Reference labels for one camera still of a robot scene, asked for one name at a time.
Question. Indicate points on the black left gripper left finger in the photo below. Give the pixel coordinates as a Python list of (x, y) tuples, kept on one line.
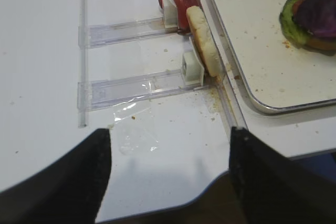
[(70, 190)]

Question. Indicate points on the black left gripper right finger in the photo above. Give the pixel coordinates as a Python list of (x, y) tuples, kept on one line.
[(274, 189)]

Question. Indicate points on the clear tape piece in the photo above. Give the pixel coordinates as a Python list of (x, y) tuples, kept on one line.
[(134, 128)]

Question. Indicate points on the clear acrylic channel lower left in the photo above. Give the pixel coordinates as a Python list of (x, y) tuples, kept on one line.
[(96, 95)]

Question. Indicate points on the clear acrylic channel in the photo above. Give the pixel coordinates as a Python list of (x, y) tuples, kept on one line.
[(96, 95), (101, 35)]

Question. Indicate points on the metal tray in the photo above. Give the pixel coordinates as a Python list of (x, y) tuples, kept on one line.
[(279, 76)]

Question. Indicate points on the white pusher block lower left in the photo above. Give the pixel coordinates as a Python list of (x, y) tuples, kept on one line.
[(192, 69)]

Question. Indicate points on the white pusher block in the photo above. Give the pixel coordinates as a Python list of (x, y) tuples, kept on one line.
[(192, 69), (170, 18)]

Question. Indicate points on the white bun bottom half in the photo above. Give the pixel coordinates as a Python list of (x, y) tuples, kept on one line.
[(204, 40)]

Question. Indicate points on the clear acrylic channel upper left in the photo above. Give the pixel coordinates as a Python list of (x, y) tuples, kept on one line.
[(101, 35)]

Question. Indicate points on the stacked burger fillings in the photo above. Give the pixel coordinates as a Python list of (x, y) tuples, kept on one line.
[(309, 23)]

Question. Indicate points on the white pusher block upper left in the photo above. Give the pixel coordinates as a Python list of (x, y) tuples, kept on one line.
[(170, 18)]

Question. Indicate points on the clear inner left rail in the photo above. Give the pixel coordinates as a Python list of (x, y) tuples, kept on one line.
[(231, 112)]

